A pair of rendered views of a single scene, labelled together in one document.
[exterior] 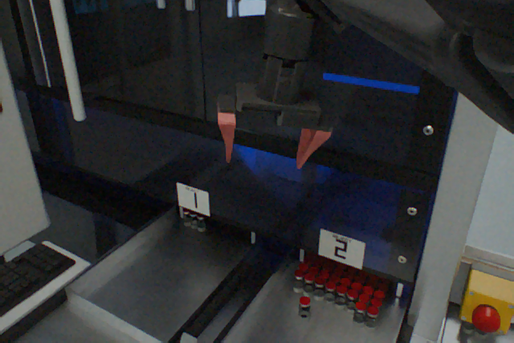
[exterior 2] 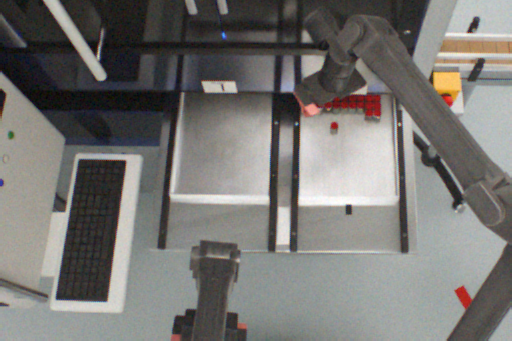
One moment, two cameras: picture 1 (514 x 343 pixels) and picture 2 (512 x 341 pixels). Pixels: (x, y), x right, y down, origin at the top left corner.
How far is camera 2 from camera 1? 0.91 m
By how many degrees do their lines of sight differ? 45
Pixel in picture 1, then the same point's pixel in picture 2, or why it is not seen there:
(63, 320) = (183, 212)
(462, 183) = (429, 50)
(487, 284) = (444, 81)
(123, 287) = (200, 169)
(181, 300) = (248, 158)
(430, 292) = not seen: hidden behind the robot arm
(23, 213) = (51, 147)
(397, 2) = (442, 150)
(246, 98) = (322, 97)
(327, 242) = not seen: hidden behind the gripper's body
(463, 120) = (429, 27)
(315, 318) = (341, 129)
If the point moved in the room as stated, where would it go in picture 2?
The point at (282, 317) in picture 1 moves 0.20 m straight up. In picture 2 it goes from (320, 138) to (322, 106)
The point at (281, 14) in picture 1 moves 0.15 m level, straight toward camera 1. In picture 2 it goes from (343, 64) to (382, 134)
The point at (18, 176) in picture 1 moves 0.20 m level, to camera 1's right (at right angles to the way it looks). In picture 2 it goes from (36, 127) to (106, 94)
